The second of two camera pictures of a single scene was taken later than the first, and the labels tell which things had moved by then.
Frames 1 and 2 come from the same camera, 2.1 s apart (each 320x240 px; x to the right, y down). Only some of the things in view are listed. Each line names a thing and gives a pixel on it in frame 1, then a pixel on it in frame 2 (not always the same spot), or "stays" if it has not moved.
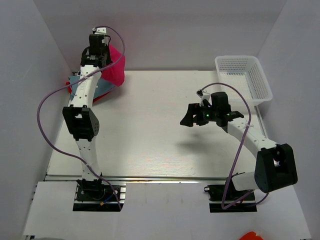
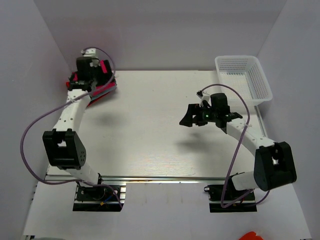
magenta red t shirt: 116,72 → 97,89
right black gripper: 194,109 stays
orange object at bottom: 251,235 stays
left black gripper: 108,60 → 110,72
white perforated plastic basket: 244,79 stays
